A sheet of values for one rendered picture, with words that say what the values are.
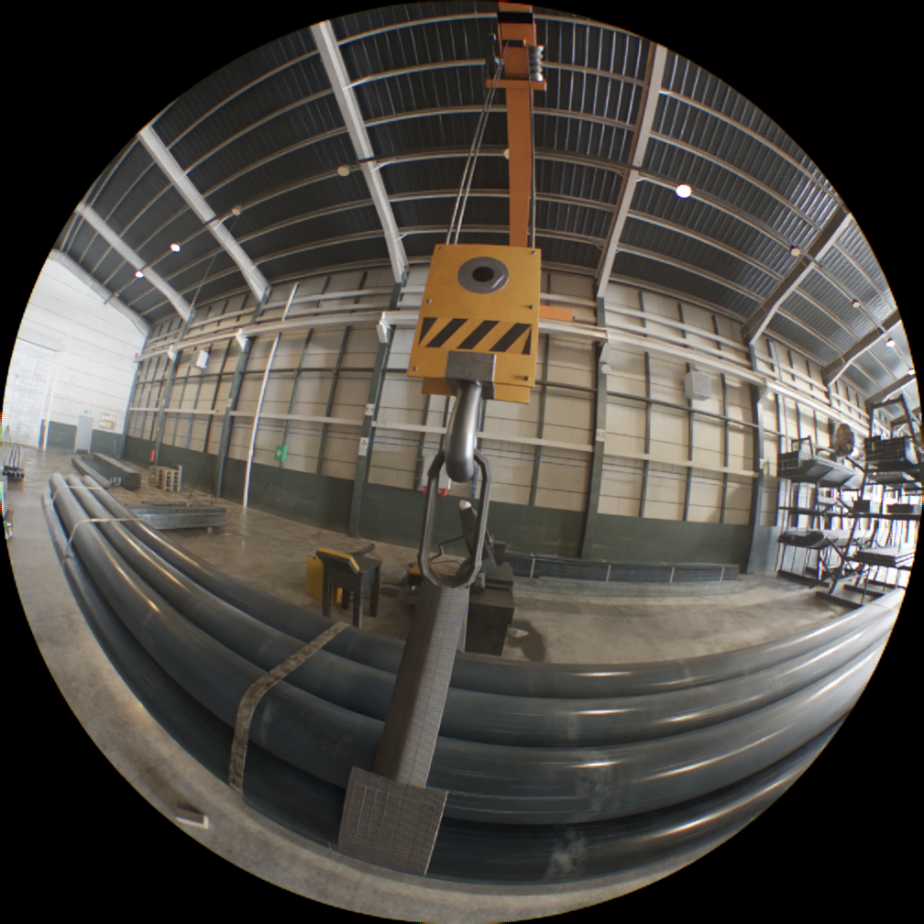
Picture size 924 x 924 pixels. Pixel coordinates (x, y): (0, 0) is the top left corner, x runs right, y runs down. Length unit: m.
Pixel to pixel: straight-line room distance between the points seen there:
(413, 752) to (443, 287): 0.77
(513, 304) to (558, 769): 0.77
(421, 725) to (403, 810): 0.16
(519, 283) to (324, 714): 0.83
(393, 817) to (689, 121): 9.12
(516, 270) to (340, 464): 8.47
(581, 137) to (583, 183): 1.33
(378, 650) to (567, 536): 7.22
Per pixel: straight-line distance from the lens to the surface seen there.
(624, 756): 0.62
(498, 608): 3.29
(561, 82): 7.96
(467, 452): 0.45
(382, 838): 0.62
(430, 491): 0.51
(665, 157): 8.72
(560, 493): 7.82
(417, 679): 0.51
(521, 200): 5.28
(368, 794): 0.57
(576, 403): 8.22
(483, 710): 0.65
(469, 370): 0.49
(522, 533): 7.63
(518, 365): 0.50
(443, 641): 0.51
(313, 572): 4.36
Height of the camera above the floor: 1.88
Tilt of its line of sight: 4 degrees up
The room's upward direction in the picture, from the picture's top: 8 degrees clockwise
